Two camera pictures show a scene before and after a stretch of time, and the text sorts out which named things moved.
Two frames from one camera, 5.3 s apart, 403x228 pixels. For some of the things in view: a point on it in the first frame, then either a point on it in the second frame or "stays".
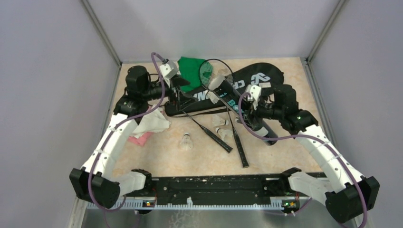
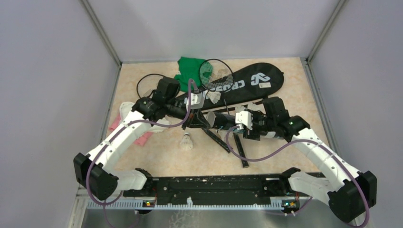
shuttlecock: x=186 y=144 stays
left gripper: x=177 y=81 to x=196 y=119
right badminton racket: x=216 y=75 stays
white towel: x=153 y=122 stays
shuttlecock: x=210 y=95 stays
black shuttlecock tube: x=218 y=85 to x=224 y=121
